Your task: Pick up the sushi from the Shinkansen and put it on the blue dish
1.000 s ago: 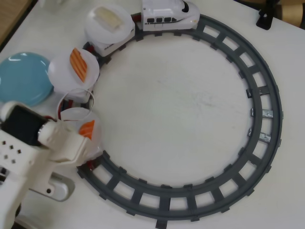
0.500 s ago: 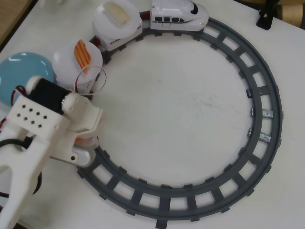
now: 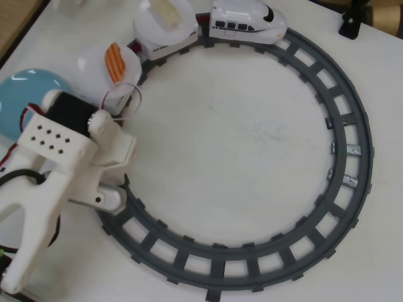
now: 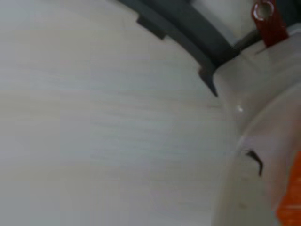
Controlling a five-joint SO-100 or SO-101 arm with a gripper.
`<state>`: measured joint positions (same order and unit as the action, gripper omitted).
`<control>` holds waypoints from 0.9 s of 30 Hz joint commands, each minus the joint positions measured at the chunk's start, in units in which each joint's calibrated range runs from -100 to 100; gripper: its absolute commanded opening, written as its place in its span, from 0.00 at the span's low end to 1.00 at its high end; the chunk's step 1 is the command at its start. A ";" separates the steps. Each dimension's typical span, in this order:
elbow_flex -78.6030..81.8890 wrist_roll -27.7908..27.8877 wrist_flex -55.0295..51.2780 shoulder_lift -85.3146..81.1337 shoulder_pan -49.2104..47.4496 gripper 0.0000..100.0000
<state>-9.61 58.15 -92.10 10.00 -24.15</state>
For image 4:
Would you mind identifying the orange salmon sushi piece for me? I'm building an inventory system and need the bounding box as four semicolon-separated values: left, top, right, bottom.
270;150;301;226

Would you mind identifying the white round plate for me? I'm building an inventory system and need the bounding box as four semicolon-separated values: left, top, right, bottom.
211;84;301;226

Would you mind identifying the gray circular toy train track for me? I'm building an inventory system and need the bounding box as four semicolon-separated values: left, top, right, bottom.
116;0;301;98

